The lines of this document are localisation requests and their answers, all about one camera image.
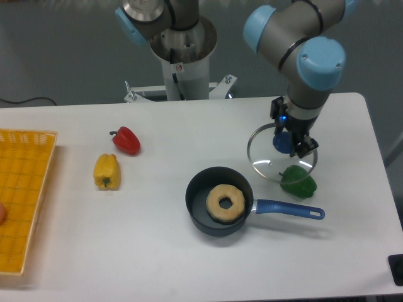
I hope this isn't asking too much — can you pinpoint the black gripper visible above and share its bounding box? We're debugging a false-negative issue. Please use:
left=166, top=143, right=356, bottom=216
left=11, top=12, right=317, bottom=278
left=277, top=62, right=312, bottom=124
left=276, top=108, right=319, bottom=158

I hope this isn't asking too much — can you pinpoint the glass pot lid blue knob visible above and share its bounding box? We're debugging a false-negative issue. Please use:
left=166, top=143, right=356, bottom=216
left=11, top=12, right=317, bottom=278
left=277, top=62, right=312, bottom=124
left=247, top=123, right=318, bottom=185

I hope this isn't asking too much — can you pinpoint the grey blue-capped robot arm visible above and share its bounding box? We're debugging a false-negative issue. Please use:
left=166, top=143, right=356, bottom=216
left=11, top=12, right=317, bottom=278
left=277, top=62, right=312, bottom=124
left=115, top=1, right=357, bottom=158

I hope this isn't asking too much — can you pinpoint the green bell pepper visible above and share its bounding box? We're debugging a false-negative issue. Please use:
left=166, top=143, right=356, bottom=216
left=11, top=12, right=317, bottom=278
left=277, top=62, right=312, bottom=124
left=278, top=165, right=317, bottom=199

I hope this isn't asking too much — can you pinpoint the beige donut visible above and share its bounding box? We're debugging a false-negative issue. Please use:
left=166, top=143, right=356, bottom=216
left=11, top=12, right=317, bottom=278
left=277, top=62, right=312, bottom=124
left=206, top=184, right=246, bottom=223

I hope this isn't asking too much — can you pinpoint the black device at table edge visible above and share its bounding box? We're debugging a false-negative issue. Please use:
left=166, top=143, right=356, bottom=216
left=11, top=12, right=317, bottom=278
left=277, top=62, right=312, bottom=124
left=388, top=254, right=403, bottom=286

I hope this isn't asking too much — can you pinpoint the red bell pepper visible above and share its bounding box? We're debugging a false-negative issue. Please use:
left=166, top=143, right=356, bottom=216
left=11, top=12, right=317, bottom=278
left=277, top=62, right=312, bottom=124
left=110, top=126, right=141, bottom=156

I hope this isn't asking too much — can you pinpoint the yellow bell pepper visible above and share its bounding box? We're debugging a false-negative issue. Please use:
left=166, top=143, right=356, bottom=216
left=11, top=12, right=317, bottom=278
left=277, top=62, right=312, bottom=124
left=93, top=154, right=121, bottom=190

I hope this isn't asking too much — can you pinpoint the yellow woven basket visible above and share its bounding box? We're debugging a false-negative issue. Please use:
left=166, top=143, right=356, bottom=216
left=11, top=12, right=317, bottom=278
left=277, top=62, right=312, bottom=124
left=1, top=128, right=58, bottom=276

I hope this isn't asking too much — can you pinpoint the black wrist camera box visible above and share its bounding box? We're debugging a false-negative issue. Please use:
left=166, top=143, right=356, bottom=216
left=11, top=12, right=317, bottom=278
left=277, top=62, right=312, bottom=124
left=270, top=96, right=288, bottom=135

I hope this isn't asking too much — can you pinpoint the white metal base frame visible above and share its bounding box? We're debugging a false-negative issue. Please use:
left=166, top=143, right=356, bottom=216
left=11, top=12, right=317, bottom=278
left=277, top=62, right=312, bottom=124
left=123, top=74, right=237, bottom=104

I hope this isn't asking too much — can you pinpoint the dark pot with blue handle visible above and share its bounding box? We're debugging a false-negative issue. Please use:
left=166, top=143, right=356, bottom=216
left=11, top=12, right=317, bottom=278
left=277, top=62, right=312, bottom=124
left=185, top=167, right=325, bottom=237

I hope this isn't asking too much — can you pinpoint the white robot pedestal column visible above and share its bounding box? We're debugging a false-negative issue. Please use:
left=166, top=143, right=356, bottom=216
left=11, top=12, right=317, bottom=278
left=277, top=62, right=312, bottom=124
left=149, top=16, right=217, bottom=101

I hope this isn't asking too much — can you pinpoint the black cable on floor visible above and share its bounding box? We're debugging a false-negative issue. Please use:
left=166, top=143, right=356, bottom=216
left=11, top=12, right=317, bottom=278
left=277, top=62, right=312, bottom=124
left=0, top=97, right=58, bottom=106

